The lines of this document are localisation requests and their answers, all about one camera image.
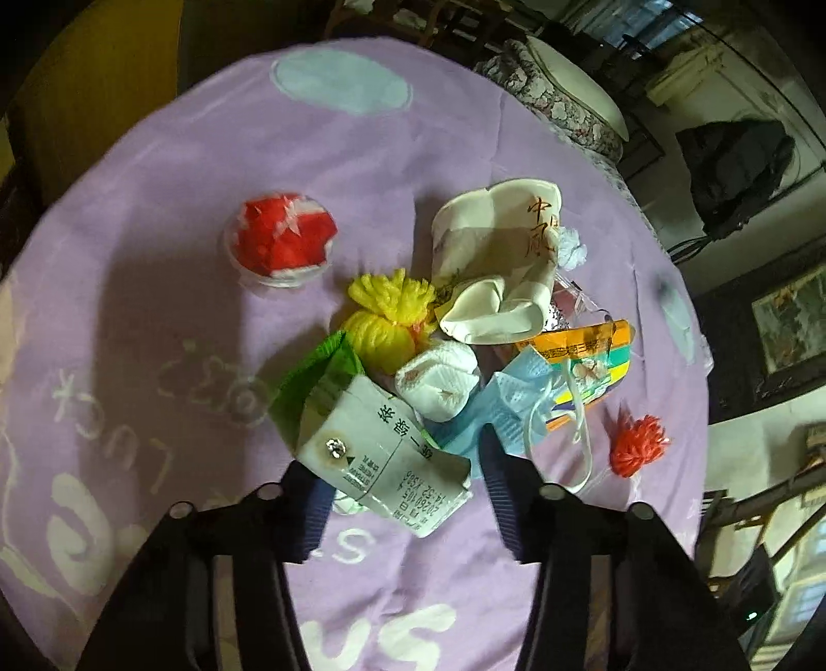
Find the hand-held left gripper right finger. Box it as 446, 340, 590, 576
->
478, 429, 753, 671

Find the yellow wooden cabinet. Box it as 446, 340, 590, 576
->
13, 0, 185, 201

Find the white pillow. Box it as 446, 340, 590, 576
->
526, 35, 630, 143

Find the black bag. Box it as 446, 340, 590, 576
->
677, 116, 796, 236

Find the yellow yarn pompom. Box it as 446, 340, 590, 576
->
340, 268, 440, 375

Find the crushed white paper cup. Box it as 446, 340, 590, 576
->
431, 179, 567, 344

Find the floral quilt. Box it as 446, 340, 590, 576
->
474, 39, 627, 162

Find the clear pink printed plastic wrapper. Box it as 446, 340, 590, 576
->
548, 274, 614, 337

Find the orange yarn pompom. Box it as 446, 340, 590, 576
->
608, 413, 672, 478

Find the clear cup with red paper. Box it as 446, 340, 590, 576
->
226, 191, 338, 288

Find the framed picture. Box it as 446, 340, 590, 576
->
752, 267, 826, 375

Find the purple printed blanket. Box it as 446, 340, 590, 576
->
0, 35, 714, 671

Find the orange snack wrapper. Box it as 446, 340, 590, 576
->
513, 319, 637, 433

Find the blue face mask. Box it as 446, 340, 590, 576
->
439, 345, 593, 494

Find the crumpled white tissue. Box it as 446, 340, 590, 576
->
393, 341, 482, 423

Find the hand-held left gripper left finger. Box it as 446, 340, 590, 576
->
77, 461, 337, 671

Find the green and white milk carton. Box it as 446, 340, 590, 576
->
269, 330, 474, 531

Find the wooden chair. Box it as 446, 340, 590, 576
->
323, 0, 511, 59

